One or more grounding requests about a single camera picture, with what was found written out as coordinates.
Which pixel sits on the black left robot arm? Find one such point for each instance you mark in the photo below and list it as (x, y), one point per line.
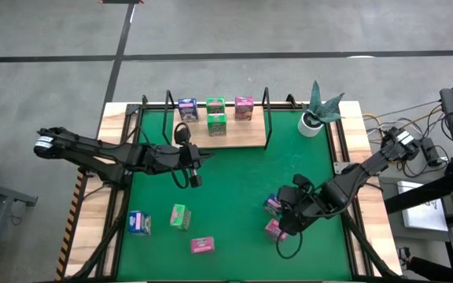
(93, 151)

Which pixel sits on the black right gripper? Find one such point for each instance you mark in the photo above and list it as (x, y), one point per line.
(303, 202)

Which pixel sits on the person's shoe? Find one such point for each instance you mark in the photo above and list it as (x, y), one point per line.
(404, 252)

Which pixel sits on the wooden shelf with black frame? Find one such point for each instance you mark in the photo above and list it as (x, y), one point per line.
(246, 135)

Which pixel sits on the artificial plant in white pot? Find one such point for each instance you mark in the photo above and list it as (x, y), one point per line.
(309, 126)

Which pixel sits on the person's leg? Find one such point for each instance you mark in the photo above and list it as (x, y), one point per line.
(431, 265)

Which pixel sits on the black yellow hazard tape strip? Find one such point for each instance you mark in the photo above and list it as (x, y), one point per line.
(66, 243)

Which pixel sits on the green table mat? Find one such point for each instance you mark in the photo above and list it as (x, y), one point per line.
(242, 259)

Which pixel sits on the grey metal bracket plate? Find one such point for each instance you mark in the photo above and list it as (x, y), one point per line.
(339, 167)

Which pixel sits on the white printed sheet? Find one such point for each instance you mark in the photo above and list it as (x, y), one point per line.
(423, 214)

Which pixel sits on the black desk crossbar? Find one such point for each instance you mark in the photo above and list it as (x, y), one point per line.
(419, 194)

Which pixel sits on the black metal table frame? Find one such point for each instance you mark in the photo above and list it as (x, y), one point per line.
(115, 251)

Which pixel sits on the pink Raisin Bran cereal box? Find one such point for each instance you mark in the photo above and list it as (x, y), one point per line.
(244, 107)
(202, 245)
(271, 230)

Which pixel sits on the black power adapter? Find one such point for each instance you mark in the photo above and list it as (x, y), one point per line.
(431, 151)

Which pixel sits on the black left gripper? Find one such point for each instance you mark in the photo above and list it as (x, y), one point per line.
(189, 159)

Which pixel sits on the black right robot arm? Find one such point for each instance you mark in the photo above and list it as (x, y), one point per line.
(352, 181)

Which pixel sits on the green Apple Jacks cereal box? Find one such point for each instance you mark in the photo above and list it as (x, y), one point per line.
(215, 104)
(180, 216)
(216, 125)

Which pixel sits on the blue Frosted Flakes cereal box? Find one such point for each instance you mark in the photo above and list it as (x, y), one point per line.
(187, 109)
(271, 204)
(140, 222)

